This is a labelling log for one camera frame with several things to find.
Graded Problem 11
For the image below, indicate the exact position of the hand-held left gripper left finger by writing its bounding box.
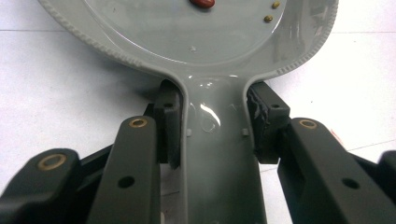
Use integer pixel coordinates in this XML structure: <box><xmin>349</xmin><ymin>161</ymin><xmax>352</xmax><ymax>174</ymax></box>
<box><xmin>87</xmin><ymin>78</ymin><xmax>184</xmax><ymax>224</ymax></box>

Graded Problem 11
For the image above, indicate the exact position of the red kidney bean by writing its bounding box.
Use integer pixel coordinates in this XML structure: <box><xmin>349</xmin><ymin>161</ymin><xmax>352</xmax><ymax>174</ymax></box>
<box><xmin>189</xmin><ymin>0</ymin><xmax>217</xmax><ymax>9</ymax></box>

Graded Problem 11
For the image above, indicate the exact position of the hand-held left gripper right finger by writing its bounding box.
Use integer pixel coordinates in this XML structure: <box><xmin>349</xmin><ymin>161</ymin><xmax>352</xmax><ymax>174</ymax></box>
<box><xmin>247</xmin><ymin>81</ymin><xmax>396</xmax><ymax>224</ymax></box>

